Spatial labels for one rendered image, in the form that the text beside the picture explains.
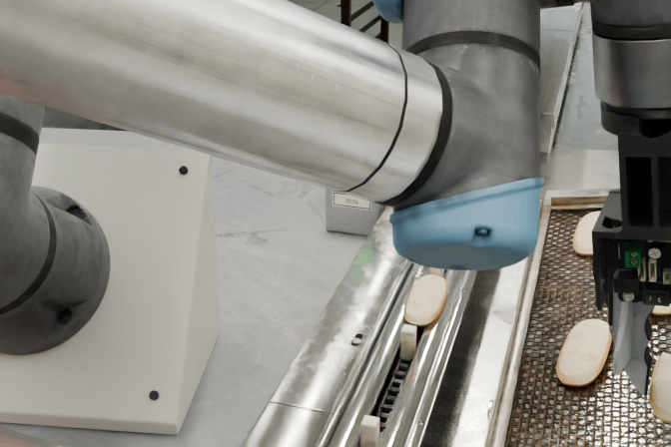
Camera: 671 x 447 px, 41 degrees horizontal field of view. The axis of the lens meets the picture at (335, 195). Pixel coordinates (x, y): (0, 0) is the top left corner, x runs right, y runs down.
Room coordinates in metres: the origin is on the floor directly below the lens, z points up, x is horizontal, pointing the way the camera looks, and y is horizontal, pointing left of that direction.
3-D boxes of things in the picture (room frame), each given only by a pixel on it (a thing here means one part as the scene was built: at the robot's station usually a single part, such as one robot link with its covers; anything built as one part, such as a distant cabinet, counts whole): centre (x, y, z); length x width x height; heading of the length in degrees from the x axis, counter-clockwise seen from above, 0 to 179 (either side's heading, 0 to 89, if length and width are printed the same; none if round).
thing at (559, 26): (1.79, -0.40, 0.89); 1.25 x 0.18 x 0.09; 163
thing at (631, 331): (0.49, -0.19, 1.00); 0.06 x 0.03 x 0.09; 155
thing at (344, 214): (1.03, -0.03, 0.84); 0.08 x 0.08 x 0.11; 73
